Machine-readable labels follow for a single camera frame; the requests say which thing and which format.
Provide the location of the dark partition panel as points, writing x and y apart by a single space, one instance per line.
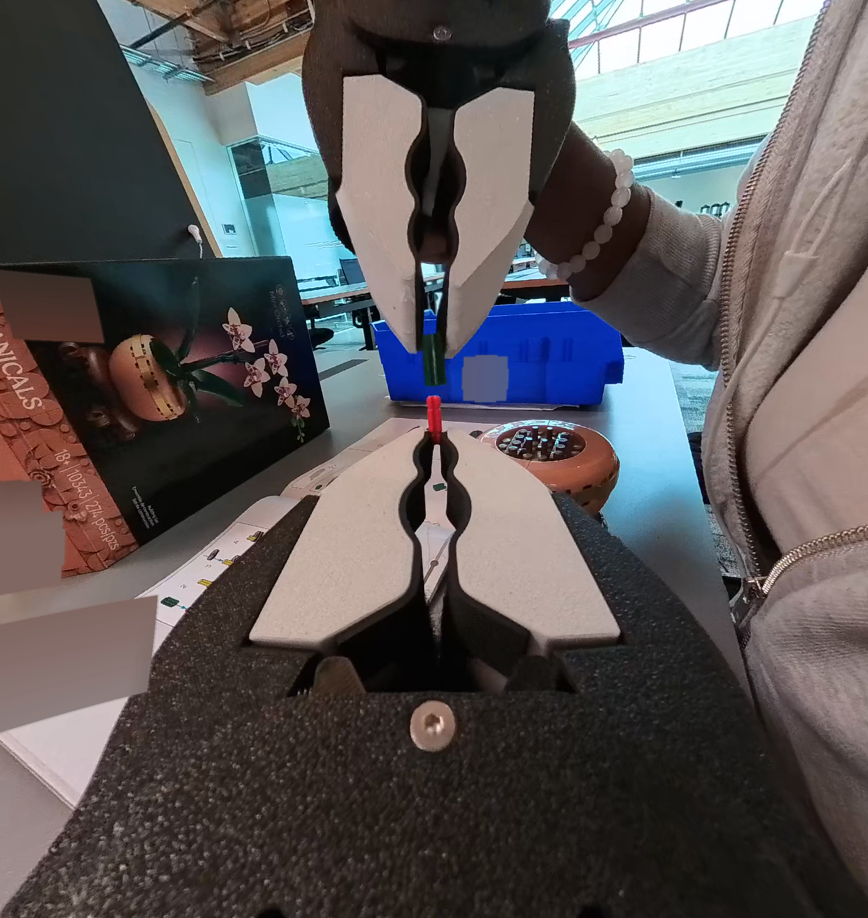
61 129

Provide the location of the white instruction booklet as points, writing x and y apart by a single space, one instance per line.
211 566

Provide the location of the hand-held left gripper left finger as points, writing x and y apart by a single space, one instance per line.
333 559

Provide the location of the person's right forearm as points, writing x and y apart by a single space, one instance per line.
677 272

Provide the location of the round terracotta brick pot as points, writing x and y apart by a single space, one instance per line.
591 466

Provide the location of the small red brick pin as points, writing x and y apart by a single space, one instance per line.
434 412

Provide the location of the dark green brick stem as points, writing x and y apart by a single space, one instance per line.
432 362

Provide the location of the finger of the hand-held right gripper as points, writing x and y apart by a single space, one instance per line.
498 179
376 179

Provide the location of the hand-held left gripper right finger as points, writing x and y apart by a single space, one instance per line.
534 559

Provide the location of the background wooden desk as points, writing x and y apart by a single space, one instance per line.
333 294

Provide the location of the grey desk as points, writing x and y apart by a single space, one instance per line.
656 466

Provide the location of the orchid brick set box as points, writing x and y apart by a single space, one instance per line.
190 401

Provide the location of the person's right hand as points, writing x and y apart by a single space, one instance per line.
574 201

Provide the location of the person in beige hoodie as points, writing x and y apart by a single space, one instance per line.
821 430

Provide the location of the blue plastic bin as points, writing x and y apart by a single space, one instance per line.
548 358

